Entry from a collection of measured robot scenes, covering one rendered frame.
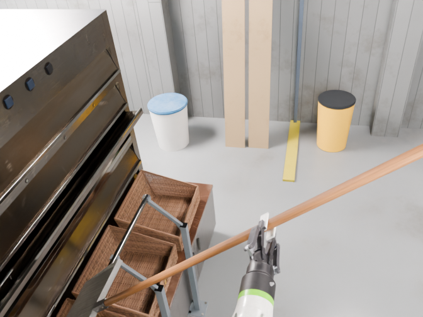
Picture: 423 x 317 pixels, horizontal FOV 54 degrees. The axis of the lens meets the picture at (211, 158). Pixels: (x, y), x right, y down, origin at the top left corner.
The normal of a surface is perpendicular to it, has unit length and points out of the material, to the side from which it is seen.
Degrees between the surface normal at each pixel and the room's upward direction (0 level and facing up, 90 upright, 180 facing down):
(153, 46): 90
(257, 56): 80
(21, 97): 90
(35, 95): 90
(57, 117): 70
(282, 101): 90
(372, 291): 0
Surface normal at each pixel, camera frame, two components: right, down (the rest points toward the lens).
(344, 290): -0.07, -0.79
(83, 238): 0.88, -0.19
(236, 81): -0.23, 0.47
